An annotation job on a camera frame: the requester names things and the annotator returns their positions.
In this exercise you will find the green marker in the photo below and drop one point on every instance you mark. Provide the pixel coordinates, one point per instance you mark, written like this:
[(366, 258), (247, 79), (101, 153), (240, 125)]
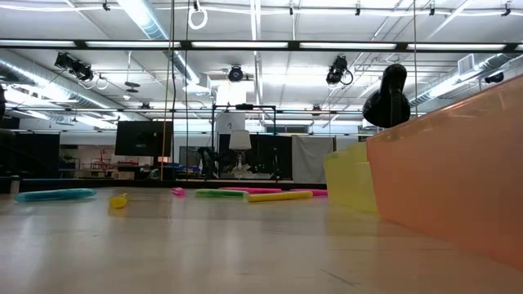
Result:
[(220, 193)]

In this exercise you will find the yellow marker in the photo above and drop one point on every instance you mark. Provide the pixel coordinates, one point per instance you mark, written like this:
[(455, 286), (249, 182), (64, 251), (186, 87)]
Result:
[(280, 196), (118, 201)]

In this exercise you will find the blue marker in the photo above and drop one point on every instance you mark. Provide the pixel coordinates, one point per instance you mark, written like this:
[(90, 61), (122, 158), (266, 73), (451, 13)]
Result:
[(55, 195)]

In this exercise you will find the black partition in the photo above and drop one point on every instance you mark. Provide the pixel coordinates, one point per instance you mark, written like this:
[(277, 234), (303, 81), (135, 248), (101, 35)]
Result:
[(265, 155)]

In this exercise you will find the white table lamp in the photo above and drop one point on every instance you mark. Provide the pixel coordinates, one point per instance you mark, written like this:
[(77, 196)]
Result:
[(240, 141)]

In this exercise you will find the white pillar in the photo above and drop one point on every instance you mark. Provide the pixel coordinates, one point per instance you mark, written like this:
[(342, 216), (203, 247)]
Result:
[(231, 122)]

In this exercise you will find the grey cloth screen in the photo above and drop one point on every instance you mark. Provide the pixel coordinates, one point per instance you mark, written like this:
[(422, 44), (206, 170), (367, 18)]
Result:
[(312, 159)]

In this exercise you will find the yellow translucent bin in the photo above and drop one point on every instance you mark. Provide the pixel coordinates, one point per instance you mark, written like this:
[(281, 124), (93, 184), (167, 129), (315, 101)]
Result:
[(351, 179)]

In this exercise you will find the black overhead fixture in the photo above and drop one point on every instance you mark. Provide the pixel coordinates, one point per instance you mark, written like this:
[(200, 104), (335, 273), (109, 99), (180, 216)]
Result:
[(75, 67), (337, 70)]

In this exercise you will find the black television screen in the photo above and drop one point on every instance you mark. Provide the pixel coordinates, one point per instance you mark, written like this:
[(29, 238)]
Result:
[(143, 139)]

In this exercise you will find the black overhead rig beam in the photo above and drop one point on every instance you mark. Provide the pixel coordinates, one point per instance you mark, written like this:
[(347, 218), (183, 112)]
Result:
[(186, 45)]

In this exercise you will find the black desk lamp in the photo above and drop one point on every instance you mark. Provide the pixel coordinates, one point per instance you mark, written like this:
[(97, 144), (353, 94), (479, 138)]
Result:
[(386, 106)]

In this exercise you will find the thin metal pole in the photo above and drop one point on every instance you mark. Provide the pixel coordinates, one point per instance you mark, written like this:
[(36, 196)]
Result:
[(414, 57)]

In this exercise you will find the orange translucent bin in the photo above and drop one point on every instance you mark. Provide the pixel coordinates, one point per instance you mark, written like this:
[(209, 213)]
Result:
[(449, 171)]

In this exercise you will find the black background frame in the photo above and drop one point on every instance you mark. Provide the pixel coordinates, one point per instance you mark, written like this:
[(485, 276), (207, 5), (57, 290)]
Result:
[(244, 107)]

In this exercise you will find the black overhead camera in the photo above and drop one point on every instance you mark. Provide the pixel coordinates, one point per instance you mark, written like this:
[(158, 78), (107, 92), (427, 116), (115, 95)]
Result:
[(235, 74)]

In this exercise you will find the black ceiling camera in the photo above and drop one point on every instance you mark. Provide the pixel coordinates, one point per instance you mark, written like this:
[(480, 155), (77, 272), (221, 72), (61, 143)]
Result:
[(494, 77)]

